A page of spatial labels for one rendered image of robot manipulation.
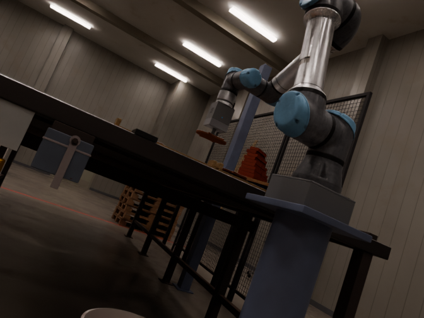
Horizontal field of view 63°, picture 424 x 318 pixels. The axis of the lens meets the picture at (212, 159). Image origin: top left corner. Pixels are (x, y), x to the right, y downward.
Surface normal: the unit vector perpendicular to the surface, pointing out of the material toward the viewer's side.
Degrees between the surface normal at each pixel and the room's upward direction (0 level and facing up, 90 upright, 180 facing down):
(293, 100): 98
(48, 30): 90
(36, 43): 90
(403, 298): 90
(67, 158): 90
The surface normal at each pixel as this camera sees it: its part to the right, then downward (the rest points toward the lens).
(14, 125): 0.40, 0.01
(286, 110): -0.83, -0.24
